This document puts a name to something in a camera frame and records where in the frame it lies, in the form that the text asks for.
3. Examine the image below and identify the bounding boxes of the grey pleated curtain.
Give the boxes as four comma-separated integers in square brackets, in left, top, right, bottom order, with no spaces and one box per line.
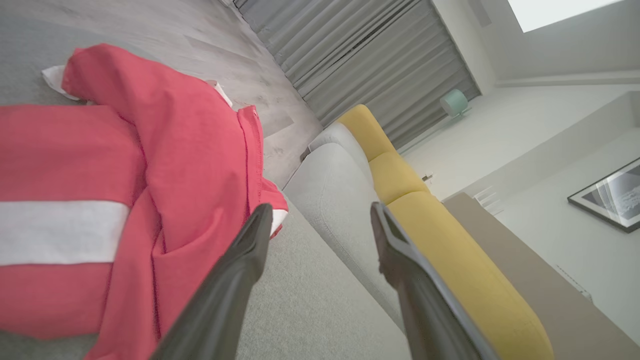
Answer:
[233,0,482,151]

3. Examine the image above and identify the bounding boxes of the large grey sofa seat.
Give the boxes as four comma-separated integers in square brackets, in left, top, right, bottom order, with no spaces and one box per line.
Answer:
[0,15,413,360]

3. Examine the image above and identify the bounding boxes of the yellow sofa backrest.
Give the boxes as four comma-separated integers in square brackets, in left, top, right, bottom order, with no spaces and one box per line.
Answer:
[338,104,555,360]

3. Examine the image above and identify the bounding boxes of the grey sofa back cushion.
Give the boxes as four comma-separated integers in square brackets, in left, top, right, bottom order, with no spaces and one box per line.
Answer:
[283,122,407,332]

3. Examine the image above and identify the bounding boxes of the beige ledge behind sofa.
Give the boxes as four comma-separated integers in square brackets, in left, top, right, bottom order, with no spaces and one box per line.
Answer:
[443,192,640,360]

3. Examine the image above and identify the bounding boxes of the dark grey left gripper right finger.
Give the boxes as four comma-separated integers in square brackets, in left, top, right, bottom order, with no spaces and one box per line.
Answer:
[370,201,501,360]

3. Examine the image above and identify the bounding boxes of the mint green lamp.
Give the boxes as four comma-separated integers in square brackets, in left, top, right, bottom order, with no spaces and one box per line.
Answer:
[439,88,472,120]

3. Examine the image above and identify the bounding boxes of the red shirt with white trim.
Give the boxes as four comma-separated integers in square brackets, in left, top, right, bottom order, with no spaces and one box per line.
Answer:
[42,44,289,360]

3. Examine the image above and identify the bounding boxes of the red shorts with white stripe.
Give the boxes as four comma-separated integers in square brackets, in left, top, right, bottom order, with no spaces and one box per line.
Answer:
[0,104,149,342]

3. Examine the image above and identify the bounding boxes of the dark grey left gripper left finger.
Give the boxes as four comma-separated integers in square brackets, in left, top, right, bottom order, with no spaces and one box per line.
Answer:
[150,202,274,360]

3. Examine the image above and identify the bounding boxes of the black framed picture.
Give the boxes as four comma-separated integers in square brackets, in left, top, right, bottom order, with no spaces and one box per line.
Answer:
[567,157,640,234]

